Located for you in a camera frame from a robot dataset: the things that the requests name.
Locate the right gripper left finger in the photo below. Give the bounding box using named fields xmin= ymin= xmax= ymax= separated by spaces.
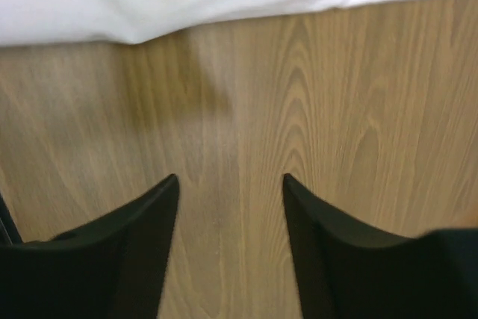
xmin=1 ymin=175 xmax=179 ymax=318

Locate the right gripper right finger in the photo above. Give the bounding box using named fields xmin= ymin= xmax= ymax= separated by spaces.
xmin=282 ymin=174 xmax=477 ymax=318

